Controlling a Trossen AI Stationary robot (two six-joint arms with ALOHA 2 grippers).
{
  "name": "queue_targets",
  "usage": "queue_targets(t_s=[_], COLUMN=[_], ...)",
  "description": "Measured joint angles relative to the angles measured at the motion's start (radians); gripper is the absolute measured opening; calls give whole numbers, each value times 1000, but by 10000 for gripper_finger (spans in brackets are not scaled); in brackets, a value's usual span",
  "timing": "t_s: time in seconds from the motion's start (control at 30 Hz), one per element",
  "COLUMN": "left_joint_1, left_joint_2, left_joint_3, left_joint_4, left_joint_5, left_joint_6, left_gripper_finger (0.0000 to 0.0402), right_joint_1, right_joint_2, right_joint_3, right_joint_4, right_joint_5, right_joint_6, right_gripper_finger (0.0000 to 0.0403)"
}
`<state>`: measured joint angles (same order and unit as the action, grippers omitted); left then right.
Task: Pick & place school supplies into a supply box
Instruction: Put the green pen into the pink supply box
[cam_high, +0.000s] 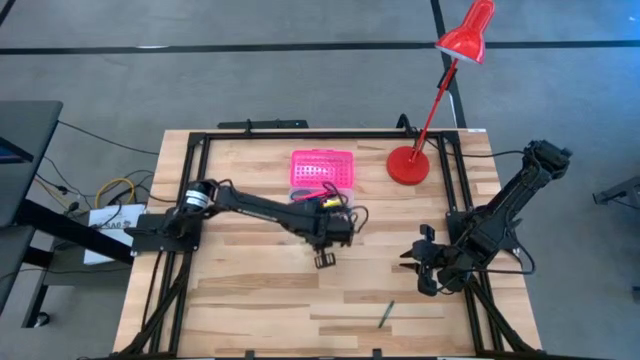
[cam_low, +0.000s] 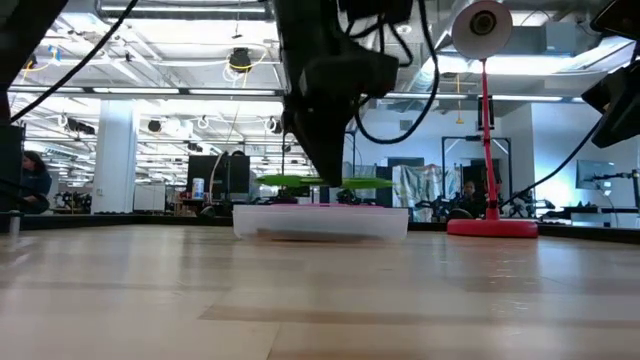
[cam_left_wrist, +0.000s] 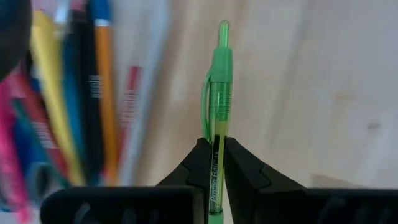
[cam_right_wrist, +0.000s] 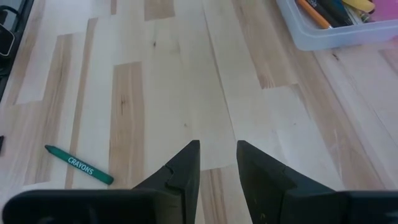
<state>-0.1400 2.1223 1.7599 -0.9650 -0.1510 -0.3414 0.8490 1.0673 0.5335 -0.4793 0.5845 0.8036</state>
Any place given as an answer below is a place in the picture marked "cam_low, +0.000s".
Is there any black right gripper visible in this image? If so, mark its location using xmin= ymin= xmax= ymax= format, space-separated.
xmin=581 ymin=59 xmax=640 ymax=150

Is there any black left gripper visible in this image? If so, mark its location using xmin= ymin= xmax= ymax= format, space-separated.
xmin=272 ymin=0 xmax=414 ymax=187

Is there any light green highlighter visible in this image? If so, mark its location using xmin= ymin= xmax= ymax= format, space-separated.
xmin=255 ymin=174 xmax=396 ymax=191

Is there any clear box with pink lid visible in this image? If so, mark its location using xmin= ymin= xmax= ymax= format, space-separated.
xmin=232 ymin=202 xmax=410 ymax=244

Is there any black computer monitor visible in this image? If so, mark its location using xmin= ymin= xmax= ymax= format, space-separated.
xmin=187 ymin=154 xmax=251 ymax=201

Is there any patterned hanging sheet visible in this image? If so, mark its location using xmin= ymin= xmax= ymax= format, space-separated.
xmin=392 ymin=163 xmax=464 ymax=221

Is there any person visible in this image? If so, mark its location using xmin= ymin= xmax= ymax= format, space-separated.
xmin=19 ymin=149 xmax=54 ymax=215
xmin=457 ymin=180 xmax=484 ymax=219

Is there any red desk lamp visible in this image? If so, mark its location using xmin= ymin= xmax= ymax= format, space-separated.
xmin=446 ymin=0 xmax=540 ymax=239

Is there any white building column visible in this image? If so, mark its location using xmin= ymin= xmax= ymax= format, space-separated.
xmin=91 ymin=99 xmax=141 ymax=215

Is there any black upright panel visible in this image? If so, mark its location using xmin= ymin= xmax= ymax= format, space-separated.
xmin=0 ymin=124 xmax=26 ymax=214

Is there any grey wall monitor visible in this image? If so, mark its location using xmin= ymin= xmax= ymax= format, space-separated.
xmin=574 ymin=158 xmax=617 ymax=191

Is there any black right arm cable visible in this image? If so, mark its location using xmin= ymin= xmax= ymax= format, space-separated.
xmin=498 ymin=119 xmax=604 ymax=207

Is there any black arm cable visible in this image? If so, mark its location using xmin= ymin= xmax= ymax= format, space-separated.
xmin=498 ymin=119 xmax=604 ymax=207
xmin=9 ymin=0 xmax=441 ymax=146

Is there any black metal rack frame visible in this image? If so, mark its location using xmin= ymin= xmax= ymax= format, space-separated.
xmin=440 ymin=135 xmax=514 ymax=201

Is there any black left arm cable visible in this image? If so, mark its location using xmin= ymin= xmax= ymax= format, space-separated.
xmin=9 ymin=0 xmax=441 ymax=146

